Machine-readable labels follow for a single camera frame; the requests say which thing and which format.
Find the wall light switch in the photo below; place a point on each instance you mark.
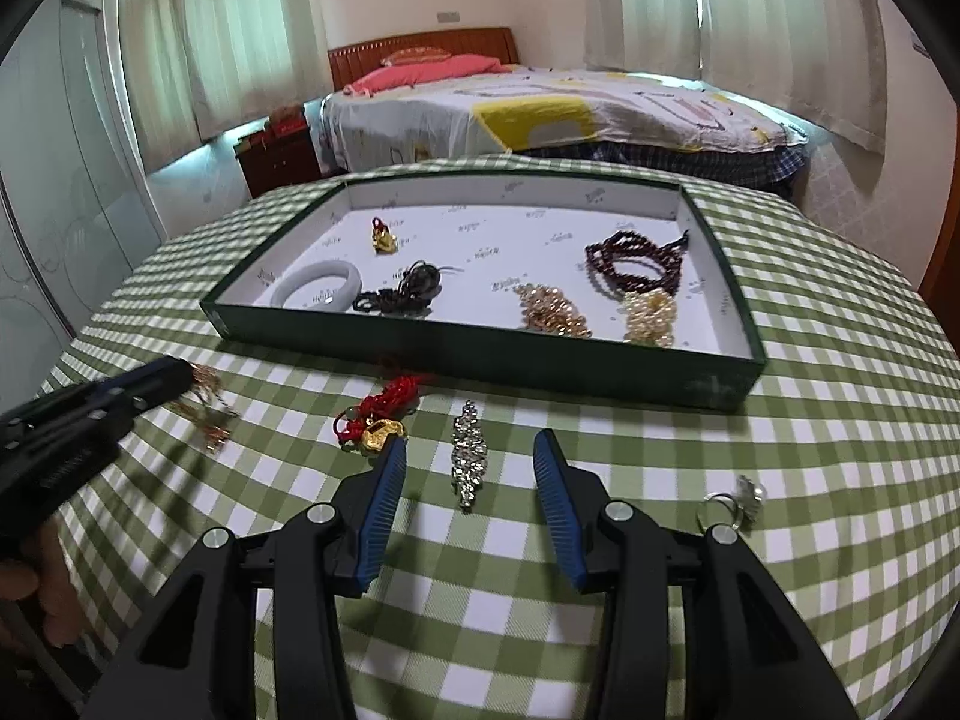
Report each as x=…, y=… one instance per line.
x=919, y=46

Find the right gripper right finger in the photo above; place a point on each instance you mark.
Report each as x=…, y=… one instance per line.
x=746, y=647

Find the dark wooden nightstand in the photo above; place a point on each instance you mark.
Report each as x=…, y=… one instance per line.
x=281, y=153

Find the green checkered tablecloth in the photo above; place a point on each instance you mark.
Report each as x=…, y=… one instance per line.
x=852, y=431

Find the small gold red pendant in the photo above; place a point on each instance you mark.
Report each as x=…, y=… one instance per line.
x=384, y=242

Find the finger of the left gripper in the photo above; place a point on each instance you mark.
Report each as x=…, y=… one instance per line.
x=147, y=386

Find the silver rhinestone brooch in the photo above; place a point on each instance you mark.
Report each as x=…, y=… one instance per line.
x=468, y=456

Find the white jade bangle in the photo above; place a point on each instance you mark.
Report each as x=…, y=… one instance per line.
x=325, y=286

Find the brown wooden door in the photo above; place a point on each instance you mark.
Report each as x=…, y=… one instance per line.
x=940, y=287

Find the red wooden headboard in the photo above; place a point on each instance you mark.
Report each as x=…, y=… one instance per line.
x=349, y=63

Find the dark green jewelry tray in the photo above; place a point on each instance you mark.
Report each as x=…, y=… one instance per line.
x=490, y=282

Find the frosted glass wardrobe door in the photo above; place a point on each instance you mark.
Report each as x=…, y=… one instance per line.
x=74, y=223

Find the left hand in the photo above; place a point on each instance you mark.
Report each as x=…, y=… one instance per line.
x=38, y=570

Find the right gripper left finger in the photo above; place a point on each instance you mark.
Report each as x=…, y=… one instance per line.
x=191, y=654

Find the pink pillow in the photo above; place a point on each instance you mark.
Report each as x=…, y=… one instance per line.
x=419, y=73

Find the right white curtain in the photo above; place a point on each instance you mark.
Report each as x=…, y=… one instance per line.
x=823, y=61

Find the bed with patterned quilt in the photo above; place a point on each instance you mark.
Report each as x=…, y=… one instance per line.
x=585, y=115

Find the white curtain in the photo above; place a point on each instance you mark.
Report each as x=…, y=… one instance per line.
x=194, y=69
x=823, y=61

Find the gold lock red cord pendant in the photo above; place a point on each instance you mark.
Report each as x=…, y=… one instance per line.
x=368, y=425

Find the left white curtain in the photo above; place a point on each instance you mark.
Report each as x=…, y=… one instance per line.
x=194, y=69

